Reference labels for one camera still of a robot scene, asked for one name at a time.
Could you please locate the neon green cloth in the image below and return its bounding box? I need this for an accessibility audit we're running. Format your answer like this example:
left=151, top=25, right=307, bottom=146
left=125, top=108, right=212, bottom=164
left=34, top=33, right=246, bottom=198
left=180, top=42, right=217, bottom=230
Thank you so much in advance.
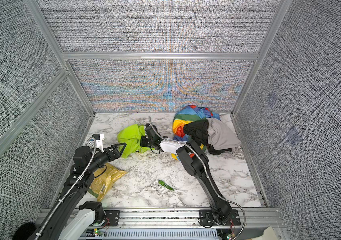
left=117, top=124, right=150, bottom=158

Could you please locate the grey cloth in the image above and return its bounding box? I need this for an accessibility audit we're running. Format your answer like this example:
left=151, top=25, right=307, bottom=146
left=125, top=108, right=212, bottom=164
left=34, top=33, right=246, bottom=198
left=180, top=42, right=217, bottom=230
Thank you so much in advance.
left=207, top=118, right=241, bottom=155

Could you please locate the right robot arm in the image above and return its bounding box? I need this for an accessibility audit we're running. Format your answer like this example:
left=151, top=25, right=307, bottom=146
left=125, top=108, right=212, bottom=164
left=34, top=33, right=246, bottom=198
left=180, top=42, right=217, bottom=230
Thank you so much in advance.
left=143, top=124, right=246, bottom=226

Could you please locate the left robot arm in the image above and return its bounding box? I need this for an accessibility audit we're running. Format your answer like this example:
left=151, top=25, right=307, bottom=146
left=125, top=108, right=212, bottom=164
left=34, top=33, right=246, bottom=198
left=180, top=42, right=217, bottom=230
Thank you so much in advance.
left=28, top=143, right=127, bottom=240

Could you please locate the black cloth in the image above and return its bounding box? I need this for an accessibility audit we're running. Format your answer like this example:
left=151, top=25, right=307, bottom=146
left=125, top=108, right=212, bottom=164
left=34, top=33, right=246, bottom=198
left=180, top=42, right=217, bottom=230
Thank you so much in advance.
left=183, top=120, right=232, bottom=156

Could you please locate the rainbow striped cloth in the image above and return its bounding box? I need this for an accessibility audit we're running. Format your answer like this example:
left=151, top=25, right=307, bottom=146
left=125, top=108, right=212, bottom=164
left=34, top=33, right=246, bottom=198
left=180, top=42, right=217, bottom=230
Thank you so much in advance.
left=172, top=105, right=220, bottom=150

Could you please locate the yellow snack bag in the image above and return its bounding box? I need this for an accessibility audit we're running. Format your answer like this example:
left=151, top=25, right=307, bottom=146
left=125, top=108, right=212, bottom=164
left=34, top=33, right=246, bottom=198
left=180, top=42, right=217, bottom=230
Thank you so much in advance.
left=88, top=164, right=127, bottom=202

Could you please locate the green chili pepper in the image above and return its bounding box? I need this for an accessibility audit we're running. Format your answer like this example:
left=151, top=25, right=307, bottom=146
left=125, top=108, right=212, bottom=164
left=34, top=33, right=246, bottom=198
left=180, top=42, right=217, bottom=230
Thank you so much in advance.
left=158, top=180, right=174, bottom=191

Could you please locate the black round object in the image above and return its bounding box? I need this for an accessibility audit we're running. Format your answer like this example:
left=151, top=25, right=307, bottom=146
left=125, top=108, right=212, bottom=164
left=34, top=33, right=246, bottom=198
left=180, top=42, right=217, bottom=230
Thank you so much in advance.
left=12, top=222, right=37, bottom=240

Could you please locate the right arm metal conduit cable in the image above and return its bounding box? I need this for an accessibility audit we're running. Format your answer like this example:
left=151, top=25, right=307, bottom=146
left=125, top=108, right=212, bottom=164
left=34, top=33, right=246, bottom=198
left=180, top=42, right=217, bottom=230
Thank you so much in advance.
left=148, top=116, right=246, bottom=240

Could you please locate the arm metal conduit cable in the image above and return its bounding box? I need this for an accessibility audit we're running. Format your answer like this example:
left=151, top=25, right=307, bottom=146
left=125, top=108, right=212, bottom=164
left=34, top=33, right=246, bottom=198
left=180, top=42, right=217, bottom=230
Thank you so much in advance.
left=148, top=116, right=246, bottom=240
left=34, top=137, right=98, bottom=240

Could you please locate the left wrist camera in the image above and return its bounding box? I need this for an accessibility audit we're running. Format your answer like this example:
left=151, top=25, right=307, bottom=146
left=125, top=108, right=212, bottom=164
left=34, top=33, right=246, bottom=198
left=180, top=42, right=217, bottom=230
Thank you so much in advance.
left=92, top=134, right=105, bottom=152

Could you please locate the left arm metal conduit cable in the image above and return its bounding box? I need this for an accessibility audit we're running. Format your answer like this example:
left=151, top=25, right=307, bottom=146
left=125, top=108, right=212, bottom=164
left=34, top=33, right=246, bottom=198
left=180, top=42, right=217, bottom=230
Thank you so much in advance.
left=34, top=137, right=98, bottom=240

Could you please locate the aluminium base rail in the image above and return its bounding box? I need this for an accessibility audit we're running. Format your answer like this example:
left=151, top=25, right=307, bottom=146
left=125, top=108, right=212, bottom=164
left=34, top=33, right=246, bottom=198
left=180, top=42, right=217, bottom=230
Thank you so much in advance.
left=104, top=207, right=290, bottom=240

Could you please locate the aluminium enclosure frame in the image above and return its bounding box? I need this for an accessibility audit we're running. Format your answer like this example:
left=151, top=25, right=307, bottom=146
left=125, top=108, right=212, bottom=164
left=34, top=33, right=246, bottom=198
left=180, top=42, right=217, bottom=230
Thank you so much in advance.
left=0, top=0, right=292, bottom=208

